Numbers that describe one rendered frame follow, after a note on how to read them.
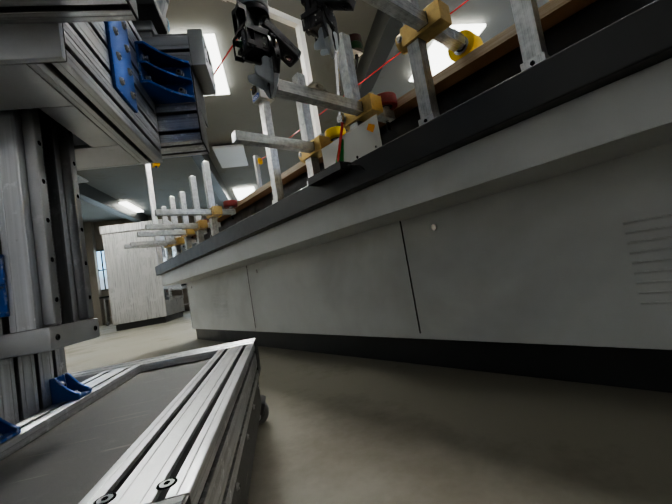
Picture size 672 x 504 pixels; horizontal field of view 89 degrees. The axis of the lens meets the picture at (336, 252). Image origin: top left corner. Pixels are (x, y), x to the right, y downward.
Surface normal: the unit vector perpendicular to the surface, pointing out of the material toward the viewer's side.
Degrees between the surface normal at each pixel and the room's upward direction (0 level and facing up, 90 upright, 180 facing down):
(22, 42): 90
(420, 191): 90
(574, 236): 90
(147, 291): 90
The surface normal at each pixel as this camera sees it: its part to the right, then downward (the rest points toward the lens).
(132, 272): 0.20, -0.10
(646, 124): -0.76, 0.08
